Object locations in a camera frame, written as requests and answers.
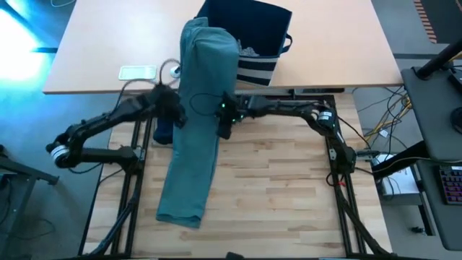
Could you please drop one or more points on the navy white striped fabric bin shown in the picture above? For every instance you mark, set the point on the navy white striped fabric bin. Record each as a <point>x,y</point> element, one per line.
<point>260,21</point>

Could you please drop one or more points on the grey patterned garment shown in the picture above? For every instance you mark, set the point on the grey patterned garment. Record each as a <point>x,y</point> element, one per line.
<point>248,50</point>

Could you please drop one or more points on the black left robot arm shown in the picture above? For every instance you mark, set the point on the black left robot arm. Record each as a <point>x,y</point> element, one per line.
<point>101,122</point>

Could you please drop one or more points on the white box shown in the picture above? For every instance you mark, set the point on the white box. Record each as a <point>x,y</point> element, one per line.
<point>400,184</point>

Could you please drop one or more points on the black office desk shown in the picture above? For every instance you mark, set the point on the black office desk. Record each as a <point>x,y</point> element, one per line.
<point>429,115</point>

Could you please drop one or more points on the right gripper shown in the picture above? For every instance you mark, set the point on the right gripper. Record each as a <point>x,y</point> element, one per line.
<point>225,128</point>

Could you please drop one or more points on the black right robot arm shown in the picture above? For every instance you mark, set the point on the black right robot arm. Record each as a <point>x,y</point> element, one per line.
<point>317,119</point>

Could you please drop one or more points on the backlit keyboard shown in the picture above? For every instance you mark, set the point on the backlit keyboard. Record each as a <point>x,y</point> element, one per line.
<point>453,184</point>

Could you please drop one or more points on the black pole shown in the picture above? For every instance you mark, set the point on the black pole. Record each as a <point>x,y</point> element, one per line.
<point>438,59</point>

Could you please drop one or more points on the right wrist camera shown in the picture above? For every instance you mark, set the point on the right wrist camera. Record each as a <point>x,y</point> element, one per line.
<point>232,106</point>

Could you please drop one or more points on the navy Puma boxer briefs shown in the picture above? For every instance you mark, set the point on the navy Puma boxer briefs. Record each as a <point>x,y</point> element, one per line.
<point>164,131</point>

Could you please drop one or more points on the light wooden desk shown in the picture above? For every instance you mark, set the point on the light wooden desk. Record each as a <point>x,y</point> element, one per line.
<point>108,36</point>

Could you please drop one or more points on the round grey desk grommet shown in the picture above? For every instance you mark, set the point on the round grey desk grommet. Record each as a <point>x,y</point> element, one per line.
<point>175,72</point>

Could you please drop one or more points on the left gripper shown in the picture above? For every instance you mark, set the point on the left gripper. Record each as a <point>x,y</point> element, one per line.
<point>166,103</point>

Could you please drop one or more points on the grey metal table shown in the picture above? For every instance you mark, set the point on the grey metal table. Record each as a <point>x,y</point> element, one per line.
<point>25,173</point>

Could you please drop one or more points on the teal shirt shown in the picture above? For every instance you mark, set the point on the teal shirt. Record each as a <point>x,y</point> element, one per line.
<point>198,126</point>

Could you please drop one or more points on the black metal table frame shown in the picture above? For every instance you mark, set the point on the black metal table frame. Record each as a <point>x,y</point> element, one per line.
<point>136,180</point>

